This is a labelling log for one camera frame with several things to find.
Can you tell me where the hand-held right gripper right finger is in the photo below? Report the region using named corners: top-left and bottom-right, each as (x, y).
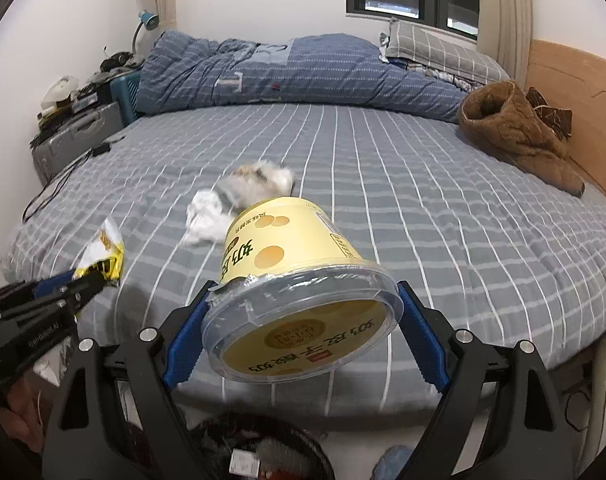
top-left (397, 280), bottom-right (570, 480)

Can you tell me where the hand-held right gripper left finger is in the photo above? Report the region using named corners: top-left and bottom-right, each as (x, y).
top-left (43, 280), bottom-right (219, 480)

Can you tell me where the blue desk lamp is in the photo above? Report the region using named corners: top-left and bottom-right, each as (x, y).
top-left (130, 9), bottom-right (160, 63)

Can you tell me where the blue striped quilt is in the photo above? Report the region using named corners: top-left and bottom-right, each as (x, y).
top-left (136, 30), bottom-right (471, 123)

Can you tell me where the round bin with black bag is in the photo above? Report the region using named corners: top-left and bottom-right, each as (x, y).
top-left (190, 412), bottom-right (336, 480)

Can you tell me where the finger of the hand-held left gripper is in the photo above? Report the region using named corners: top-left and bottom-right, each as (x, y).
top-left (53, 274), bottom-right (107, 313)
top-left (30, 269), bottom-right (79, 296)

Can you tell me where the brown fleece garment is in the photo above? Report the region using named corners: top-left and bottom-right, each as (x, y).
top-left (458, 80), bottom-right (586, 198)

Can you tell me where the grey checked bed sheet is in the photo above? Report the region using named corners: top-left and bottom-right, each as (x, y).
top-left (6, 102), bottom-right (606, 421)

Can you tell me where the crumpled white tissue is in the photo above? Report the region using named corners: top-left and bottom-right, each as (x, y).
top-left (184, 189), bottom-right (234, 247)

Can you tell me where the grey hard suitcase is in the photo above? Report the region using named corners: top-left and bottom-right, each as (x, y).
top-left (30, 101), bottom-right (126, 186)

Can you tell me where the blue foam slipper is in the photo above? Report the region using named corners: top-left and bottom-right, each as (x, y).
top-left (373, 446), bottom-right (414, 480)

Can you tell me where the blue plastic crate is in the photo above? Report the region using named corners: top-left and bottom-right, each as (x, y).
top-left (110, 71), bottom-right (144, 126)

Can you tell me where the grey checked pillow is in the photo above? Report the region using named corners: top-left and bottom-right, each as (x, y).
top-left (380, 17), bottom-right (511, 86)

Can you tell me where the black cable with adapter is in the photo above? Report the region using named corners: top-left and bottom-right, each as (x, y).
top-left (22, 144), bottom-right (111, 223)

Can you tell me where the yellow plastic tub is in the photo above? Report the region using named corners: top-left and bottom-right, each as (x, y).
top-left (201, 196), bottom-right (404, 383)

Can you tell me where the dark brown patterned garment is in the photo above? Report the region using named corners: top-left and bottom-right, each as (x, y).
top-left (525, 87), bottom-right (574, 141)

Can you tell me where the yellow snack wrapper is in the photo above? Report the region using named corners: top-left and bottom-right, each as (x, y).
top-left (72, 216), bottom-right (126, 288)

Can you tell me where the white bag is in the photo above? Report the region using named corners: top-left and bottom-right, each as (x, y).
top-left (42, 76), bottom-right (81, 111)

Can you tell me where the wooden bed frame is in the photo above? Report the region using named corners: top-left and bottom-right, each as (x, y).
top-left (525, 39), bottom-right (606, 221)

